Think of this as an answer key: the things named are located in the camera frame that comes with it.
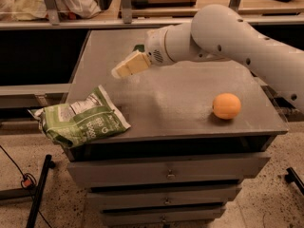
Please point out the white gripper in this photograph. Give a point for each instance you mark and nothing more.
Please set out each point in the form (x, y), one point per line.
(156, 47)

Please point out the green and yellow sponge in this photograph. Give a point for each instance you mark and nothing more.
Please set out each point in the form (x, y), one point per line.
(140, 48)

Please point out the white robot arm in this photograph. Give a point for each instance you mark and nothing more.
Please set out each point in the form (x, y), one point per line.
(219, 33)

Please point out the green snack bag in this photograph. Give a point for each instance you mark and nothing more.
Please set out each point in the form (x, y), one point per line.
(73, 125)

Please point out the white cloth pile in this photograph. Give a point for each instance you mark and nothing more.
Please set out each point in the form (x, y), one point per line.
(27, 10)

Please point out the grey metal drawer cabinet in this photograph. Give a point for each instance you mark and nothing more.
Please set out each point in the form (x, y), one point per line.
(178, 161)

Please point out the orange fruit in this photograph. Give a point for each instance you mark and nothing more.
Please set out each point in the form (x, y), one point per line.
(226, 106)

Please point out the black metal stand leg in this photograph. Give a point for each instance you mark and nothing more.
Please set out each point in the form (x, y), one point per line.
(30, 187)

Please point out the black stand foot right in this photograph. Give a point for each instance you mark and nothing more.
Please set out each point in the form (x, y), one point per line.
(292, 176)

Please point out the grey metal shelf rail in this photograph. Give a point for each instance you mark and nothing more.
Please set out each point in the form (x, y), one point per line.
(253, 11)

